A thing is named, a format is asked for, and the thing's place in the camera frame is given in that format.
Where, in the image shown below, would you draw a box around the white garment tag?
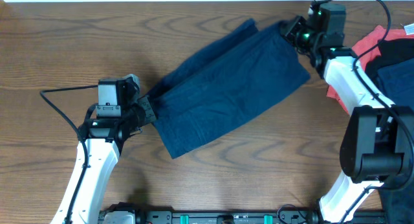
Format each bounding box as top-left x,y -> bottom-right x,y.
404,23 -> 414,35

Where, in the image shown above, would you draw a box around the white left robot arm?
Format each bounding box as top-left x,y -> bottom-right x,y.
51,96 -> 156,223

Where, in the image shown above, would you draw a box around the dark blue shorts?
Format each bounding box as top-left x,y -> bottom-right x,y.
147,19 -> 310,159

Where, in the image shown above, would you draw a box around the black garment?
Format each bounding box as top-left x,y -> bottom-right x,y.
365,38 -> 413,80

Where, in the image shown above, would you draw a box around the blue folded garment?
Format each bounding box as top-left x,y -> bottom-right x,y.
376,59 -> 414,109

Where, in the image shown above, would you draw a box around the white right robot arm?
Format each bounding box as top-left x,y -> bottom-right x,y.
280,14 -> 413,223

